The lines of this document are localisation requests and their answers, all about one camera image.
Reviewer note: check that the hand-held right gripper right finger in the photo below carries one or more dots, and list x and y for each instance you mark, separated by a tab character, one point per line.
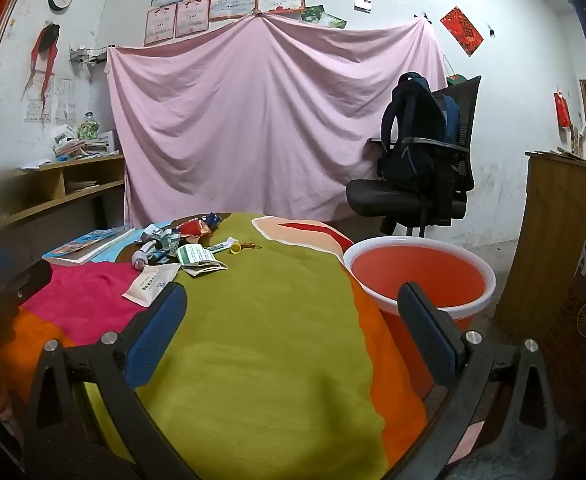
425	330

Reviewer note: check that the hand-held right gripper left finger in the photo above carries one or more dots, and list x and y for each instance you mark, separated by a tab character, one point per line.
158	330

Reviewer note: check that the white paper packet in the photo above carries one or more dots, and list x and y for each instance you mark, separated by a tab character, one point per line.
148	282

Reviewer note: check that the orange plastic basin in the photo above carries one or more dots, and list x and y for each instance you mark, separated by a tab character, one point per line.
423	270

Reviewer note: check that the white grey bottle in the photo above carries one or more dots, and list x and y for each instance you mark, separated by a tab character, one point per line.
140	257

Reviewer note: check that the grey wrapper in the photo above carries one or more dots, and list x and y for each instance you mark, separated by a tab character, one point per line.
158	234

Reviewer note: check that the white tube yellow cap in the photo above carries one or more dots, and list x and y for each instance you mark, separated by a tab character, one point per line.
220	246

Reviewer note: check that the red wrapper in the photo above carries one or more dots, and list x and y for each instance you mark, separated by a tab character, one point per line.
193	228

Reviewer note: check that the blue wrapper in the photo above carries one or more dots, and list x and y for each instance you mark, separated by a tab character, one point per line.
213	220

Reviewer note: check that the small orange brown item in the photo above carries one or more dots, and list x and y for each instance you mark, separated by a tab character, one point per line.
249	246

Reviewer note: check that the illustrated blue book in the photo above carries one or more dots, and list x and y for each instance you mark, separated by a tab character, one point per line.
83	245

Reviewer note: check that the multicolour blanket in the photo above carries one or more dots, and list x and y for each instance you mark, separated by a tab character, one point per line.
253	335

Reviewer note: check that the wooden desk with shelves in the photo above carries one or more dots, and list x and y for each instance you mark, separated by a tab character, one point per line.
48	180

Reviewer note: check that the loose white papers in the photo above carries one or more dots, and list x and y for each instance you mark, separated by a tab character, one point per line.
35	164

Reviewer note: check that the papers in shelf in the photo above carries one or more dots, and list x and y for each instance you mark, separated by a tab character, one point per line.
80	186

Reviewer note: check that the black office chair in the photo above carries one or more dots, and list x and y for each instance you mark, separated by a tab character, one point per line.
388	200

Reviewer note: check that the stack of books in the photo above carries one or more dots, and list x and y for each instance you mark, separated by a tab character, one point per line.
80	149

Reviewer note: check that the white plastic bag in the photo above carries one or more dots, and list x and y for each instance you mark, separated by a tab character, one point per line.
63	135

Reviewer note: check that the wooden cabinet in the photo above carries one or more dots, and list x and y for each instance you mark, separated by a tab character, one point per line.
548	220

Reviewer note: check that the dark blue backpack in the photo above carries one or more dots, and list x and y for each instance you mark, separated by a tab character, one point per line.
413	160

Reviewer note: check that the white box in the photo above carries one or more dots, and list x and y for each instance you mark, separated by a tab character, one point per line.
108	142

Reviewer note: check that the glass jar green contents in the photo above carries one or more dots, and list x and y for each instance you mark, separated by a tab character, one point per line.
88	127

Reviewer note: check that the pink hanging sheet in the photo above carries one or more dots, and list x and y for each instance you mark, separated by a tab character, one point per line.
253	110

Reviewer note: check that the small red hanging ornament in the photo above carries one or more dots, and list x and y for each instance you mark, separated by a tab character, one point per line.
563	107

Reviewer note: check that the green photo cards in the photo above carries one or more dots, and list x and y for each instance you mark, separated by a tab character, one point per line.
323	17

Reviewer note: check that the wall calendar sheets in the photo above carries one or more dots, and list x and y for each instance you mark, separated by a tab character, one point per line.
65	97

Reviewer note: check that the red tassel wall ornament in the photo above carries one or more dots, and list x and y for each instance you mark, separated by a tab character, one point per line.
43	45

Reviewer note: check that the metal wall rack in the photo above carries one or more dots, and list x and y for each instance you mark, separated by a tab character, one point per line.
85	55

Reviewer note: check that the green red wall ornament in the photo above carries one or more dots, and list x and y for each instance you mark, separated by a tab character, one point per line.
455	79

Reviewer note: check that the red paper wall poster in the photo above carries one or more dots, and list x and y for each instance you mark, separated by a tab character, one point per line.
463	30

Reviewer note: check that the group of wall certificates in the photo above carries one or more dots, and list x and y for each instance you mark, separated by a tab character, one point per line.
193	15

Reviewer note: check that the black white wall sticker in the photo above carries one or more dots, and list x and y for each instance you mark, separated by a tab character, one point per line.
363	1

